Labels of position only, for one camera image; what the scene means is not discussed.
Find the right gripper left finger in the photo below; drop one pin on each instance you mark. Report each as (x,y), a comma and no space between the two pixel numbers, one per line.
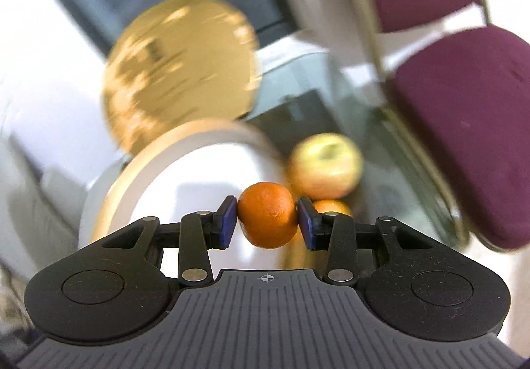
(194,236)

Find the yellow red apple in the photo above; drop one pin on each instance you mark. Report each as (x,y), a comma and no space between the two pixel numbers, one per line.
(326,165)

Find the maroon padded chair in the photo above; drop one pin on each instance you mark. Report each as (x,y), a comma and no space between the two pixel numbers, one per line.
(465,97)

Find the orange mandarin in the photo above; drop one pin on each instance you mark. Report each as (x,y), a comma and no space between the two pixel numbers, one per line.
(332,205)
(268,215)

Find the gold round box lid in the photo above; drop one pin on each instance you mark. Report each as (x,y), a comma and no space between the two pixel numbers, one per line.
(179,61)

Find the gold round gift box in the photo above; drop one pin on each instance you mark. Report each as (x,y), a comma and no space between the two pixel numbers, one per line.
(191,168)

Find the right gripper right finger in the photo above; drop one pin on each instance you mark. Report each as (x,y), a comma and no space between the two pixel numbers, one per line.
(339,235)

